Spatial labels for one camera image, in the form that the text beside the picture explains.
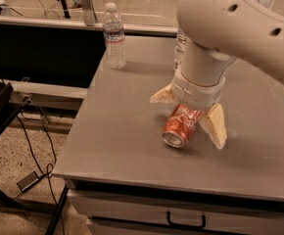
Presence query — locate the water bottle white label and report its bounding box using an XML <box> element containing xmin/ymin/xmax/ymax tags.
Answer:
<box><xmin>173</xmin><ymin>28</ymin><xmax>187</xmax><ymax>70</ymax></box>

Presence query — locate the black cable on floor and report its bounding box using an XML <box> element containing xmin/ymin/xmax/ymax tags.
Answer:
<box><xmin>16</xmin><ymin>95</ymin><xmax>67</xmax><ymax>235</ymax></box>

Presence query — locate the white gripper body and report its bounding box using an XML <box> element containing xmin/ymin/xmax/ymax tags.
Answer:
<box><xmin>171</xmin><ymin>67</ymin><xmax>226</xmax><ymax>110</ymax></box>

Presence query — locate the left metal bracket post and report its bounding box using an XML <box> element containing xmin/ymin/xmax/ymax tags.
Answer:
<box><xmin>81</xmin><ymin>0</ymin><xmax>96</xmax><ymax>25</ymax></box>

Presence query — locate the black tripod pole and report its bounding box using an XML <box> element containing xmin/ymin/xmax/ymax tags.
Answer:
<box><xmin>60</xmin><ymin>0</ymin><xmax>71</xmax><ymax>19</ymax></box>

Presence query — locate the black drawer handle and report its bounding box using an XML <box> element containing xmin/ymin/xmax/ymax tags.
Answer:
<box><xmin>166</xmin><ymin>211</ymin><xmax>206</xmax><ymax>230</ymax></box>

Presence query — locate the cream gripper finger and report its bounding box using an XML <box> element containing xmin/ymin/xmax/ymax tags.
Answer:
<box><xmin>150</xmin><ymin>84</ymin><xmax>174</xmax><ymax>104</ymax></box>
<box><xmin>199</xmin><ymin>103</ymin><xmax>227</xmax><ymax>150</ymax></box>

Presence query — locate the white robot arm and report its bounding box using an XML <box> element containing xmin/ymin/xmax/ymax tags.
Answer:
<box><xmin>150</xmin><ymin>0</ymin><xmax>284</xmax><ymax>149</ymax></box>

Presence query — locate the clear water bottle red label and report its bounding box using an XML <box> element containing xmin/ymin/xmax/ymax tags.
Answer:
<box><xmin>103</xmin><ymin>2</ymin><xmax>126</xmax><ymax>70</ymax></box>

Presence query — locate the grey cabinet drawer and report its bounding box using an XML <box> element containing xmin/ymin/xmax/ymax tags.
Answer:
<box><xmin>68</xmin><ymin>190</ymin><xmax>284</xmax><ymax>235</ymax></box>

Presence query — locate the black power adapter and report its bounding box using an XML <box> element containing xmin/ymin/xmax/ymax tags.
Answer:
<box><xmin>17</xmin><ymin>171</ymin><xmax>39</xmax><ymax>192</ymax></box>

